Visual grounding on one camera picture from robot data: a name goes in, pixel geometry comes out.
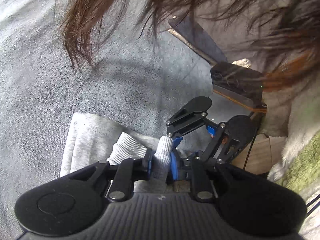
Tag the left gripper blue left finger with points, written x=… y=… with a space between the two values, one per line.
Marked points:
x=127 y=173

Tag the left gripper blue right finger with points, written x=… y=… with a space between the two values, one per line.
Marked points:
x=192 y=169

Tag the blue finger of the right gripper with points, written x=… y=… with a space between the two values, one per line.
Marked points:
x=211 y=131
x=176 y=141

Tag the grey sweatshirt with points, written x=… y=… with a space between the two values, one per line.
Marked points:
x=92 y=138

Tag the grey bed sheet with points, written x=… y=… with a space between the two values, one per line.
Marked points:
x=135 y=81

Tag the person's brown hair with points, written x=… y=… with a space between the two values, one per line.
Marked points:
x=287 y=30

